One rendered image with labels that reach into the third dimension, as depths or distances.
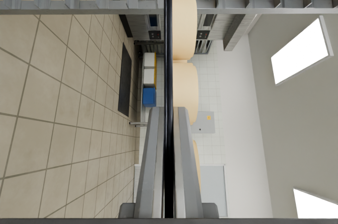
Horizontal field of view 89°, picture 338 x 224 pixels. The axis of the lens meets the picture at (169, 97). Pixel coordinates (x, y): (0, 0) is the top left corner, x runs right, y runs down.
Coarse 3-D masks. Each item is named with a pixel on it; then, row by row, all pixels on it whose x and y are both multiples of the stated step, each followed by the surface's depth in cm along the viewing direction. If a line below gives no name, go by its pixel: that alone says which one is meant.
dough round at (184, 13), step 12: (180, 0) 12; (192, 0) 12; (180, 12) 12; (192, 12) 12; (180, 24) 12; (192, 24) 12; (180, 36) 12; (192, 36) 12; (180, 48) 13; (192, 48) 13
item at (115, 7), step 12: (120, 0) 53; (144, 0) 53; (156, 0) 53; (204, 0) 53; (228, 0) 53; (240, 0) 53; (264, 0) 53; (288, 0) 53; (300, 0) 53; (324, 0) 53; (0, 12) 55; (12, 12) 55; (24, 12) 55; (36, 12) 55; (48, 12) 55; (60, 12) 55; (72, 12) 55; (84, 12) 55; (96, 12) 55; (108, 12) 55; (120, 12) 55; (132, 12) 55; (144, 12) 55; (156, 12) 55; (204, 12) 55; (216, 12) 55; (228, 12) 55; (240, 12) 55; (252, 12) 55; (264, 12) 55; (276, 12) 55; (288, 12) 55; (300, 12) 55; (312, 12) 55; (324, 12) 55; (336, 12) 55
